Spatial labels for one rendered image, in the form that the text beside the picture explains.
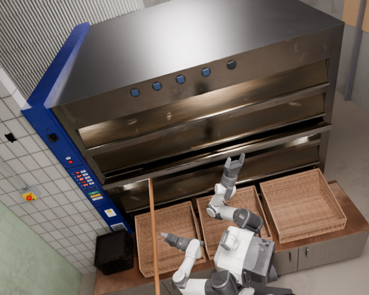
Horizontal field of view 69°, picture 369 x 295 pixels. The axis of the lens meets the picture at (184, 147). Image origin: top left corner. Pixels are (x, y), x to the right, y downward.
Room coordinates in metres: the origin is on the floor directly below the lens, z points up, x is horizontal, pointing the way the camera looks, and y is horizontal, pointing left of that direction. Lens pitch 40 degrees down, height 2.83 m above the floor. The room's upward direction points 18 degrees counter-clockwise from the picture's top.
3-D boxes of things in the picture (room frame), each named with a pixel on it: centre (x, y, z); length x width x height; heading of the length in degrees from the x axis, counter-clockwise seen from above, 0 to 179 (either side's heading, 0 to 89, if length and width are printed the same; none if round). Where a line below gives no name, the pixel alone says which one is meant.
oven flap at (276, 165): (1.62, -0.20, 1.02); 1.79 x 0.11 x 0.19; 86
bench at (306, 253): (1.34, -0.07, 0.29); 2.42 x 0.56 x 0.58; 86
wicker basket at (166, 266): (1.39, 0.39, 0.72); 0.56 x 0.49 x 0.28; 87
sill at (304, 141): (1.64, -0.20, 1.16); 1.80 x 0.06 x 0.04; 86
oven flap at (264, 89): (1.62, -0.20, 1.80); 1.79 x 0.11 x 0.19; 86
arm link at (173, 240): (1.03, 0.25, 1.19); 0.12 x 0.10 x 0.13; 52
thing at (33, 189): (1.69, 1.30, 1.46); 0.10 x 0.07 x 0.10; 86
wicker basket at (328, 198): (1.30, -0.80, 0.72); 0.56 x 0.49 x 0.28; 85
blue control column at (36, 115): (2.62, 0.77, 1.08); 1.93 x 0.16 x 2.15; 176
